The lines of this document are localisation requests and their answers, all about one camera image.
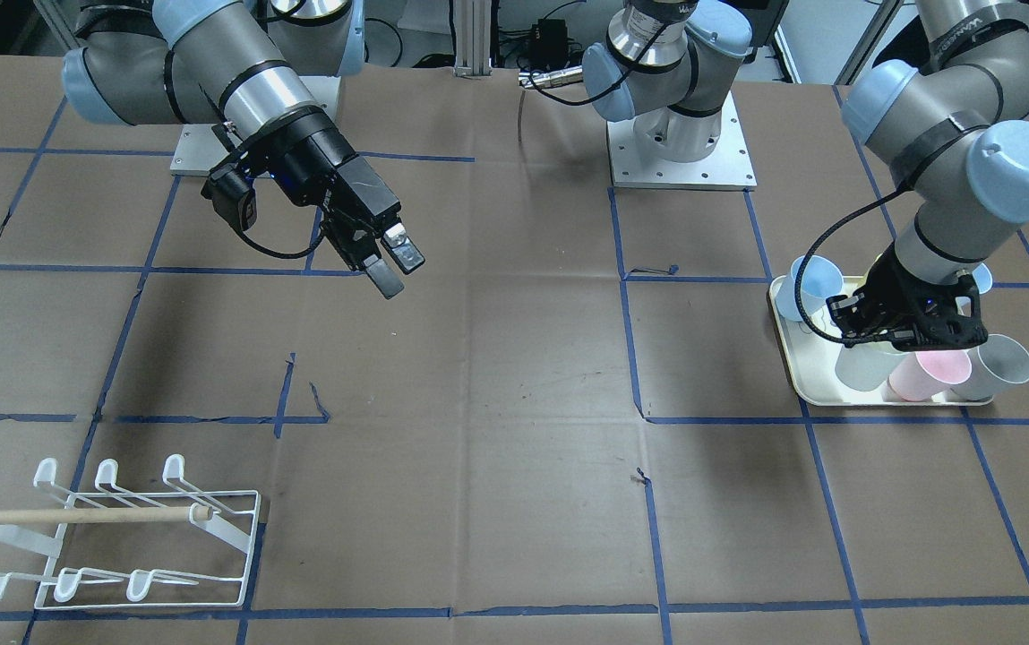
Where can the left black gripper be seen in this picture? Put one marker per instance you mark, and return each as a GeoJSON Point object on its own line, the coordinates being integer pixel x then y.
{"type": "Point", "coordinates": [892, 285]}

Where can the pink plastic cup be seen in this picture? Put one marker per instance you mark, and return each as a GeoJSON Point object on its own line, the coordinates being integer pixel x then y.
{"type": "Point", "coordinates": [923, 374]}

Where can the light blue plastic cup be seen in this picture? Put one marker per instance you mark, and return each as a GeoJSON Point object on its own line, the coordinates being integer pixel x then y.
{"type": "Point", "coordinates": [822, 279]}

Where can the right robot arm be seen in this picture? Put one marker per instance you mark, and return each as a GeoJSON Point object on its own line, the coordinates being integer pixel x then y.
{"type": "Point", "coordinates": [232, 64]}

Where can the aluminium frame post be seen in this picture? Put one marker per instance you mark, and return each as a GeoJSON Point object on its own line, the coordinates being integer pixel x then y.
{"type": "Point", "coordinates": [471, 24]}

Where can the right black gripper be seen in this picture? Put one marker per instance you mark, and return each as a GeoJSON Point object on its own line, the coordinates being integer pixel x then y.
{"type": "Point", "coordinates": [328, 172]}

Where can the grey plastic cup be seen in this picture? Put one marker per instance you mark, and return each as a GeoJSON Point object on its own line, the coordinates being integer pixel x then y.
{"type": "Point", "coordinates": [998, 364]}

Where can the wooden rack dowel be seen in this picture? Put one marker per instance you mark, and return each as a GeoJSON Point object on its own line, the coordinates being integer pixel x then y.
{"type": "Point", "coordinates": [93, 515]}

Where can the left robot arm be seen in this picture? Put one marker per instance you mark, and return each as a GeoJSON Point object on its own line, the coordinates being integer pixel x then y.
{"type": "Point", "coordinates": [956, 131]}

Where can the white wire cup rack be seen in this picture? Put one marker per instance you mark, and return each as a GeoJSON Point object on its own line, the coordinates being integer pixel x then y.
{"type": "Point", "coordinates": [160, 566]}

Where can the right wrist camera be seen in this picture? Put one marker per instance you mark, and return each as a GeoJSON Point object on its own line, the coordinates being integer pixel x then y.
{"type": "Point", "coordinates": [232, 196]}

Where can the white plastic cup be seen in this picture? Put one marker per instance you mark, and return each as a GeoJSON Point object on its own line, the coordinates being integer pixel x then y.
{"type": "Point", "coordinates": [866, 366]}

